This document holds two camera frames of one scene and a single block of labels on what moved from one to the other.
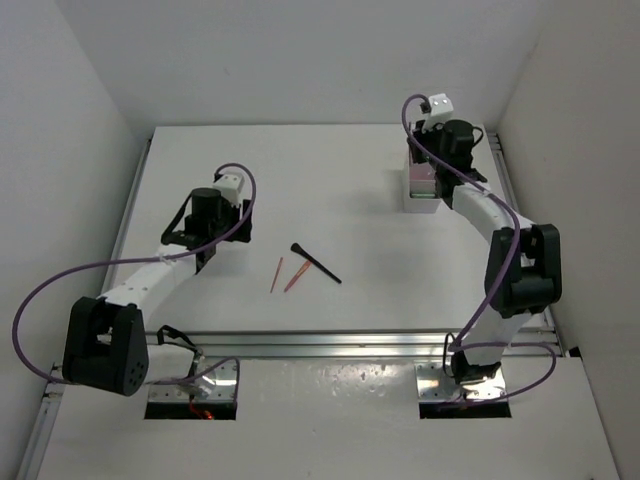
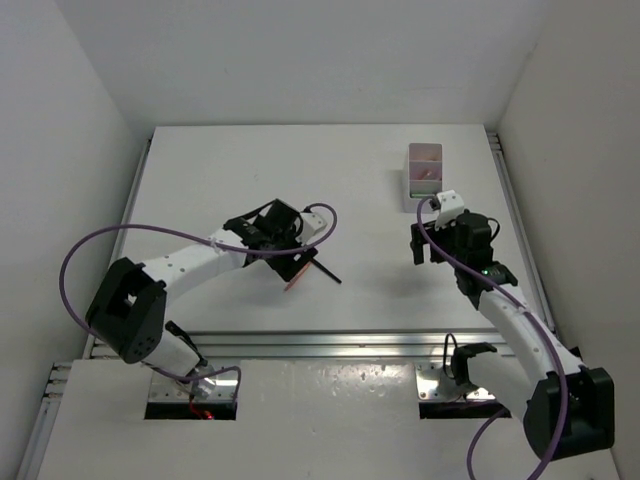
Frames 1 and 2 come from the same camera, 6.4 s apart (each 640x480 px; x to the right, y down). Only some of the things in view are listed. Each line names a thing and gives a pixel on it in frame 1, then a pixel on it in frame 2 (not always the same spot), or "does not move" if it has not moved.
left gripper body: x=228 y=217 to x=287 y=265
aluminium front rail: x=223 y=345 does not move
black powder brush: x=295 y=247 does not move
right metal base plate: x=434 y=384 does not move
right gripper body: x=430 y=139 to x=445 y=237
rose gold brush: x=300 y=272 does not move
